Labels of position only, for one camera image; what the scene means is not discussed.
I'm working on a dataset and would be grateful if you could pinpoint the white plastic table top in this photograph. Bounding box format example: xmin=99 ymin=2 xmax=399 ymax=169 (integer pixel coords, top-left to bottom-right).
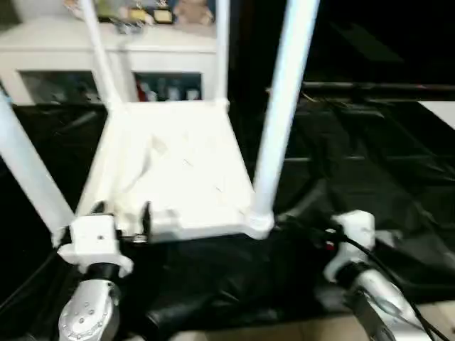
xmin=75 ymin=99 xmax=275 ymax=244

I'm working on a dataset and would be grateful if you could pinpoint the white plastic table leg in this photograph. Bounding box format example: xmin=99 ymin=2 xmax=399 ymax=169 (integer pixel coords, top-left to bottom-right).
xmin=77 ymin=0 xmax=124 ymax=112
xmin=252 ymin=0 xmax=321 ymax=222
xmin=0 ymin=94 xmax=76 ymax=237
xmin=213 ymin=0 xmax=230 ymax=104

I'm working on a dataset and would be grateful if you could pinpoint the black mat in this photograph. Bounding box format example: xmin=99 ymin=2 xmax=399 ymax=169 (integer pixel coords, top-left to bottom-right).
xmin=0 ymin=99 xmax=455 ymax=335

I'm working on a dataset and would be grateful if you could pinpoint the white cabinet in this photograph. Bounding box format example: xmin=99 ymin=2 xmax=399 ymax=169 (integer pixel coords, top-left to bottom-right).
xmin=0 ymin=14 xmax=218 ymax=106

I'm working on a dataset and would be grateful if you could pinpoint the pink plush toy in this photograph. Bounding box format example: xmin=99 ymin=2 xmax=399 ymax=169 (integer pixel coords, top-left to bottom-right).
xmin=174 ymin=0 xmax=215 ymax=26

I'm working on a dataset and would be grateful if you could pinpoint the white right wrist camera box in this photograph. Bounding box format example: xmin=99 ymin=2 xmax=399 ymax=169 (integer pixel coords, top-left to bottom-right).
xmin=323 ymin=210 xmax=376 ymax=282

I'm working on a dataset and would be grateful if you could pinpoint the silver metal rail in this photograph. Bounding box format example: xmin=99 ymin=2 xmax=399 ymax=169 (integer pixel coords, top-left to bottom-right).
xmin=269 ymin=81 xmax=455 ymax=94

